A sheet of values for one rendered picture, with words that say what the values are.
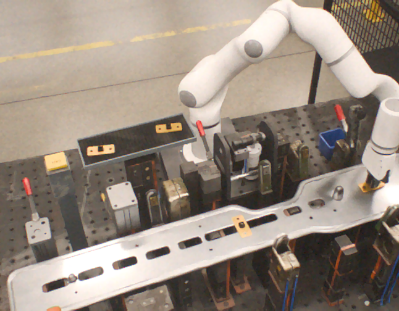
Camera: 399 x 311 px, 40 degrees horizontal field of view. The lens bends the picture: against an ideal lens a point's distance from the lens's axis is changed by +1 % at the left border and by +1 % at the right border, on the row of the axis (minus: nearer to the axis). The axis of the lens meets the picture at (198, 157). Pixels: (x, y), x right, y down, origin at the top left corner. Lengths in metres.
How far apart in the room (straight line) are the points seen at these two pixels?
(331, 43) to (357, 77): 0.12
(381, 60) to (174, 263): 1.28
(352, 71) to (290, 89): 2.32
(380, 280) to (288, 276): 0.39
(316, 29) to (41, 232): 0.98
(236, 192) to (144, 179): 0.31
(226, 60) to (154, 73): 2.29
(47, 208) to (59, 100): 1.75
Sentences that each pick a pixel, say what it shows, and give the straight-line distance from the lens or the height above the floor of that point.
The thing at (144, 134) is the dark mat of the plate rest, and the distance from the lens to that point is 1.78.
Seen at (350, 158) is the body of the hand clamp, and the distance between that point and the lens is 1.96.
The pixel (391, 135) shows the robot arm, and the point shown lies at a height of 1.27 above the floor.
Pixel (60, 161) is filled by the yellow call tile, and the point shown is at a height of 1.16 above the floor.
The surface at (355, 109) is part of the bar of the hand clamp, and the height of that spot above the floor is 1.21.
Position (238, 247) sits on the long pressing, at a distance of 1.67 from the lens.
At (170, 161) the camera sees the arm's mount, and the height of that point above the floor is 0.80.
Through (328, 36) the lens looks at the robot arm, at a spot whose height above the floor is 1.53.
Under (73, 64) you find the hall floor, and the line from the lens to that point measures 4.24.
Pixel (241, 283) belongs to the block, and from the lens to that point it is 1.94.
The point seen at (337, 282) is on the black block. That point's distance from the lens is 1.84.
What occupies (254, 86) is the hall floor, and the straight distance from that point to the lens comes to 3.90.
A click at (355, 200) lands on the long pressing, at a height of 1.00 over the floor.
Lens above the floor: 2.35
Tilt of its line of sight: 45 degrees down
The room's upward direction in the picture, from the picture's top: 1 degrees counter-clockwise
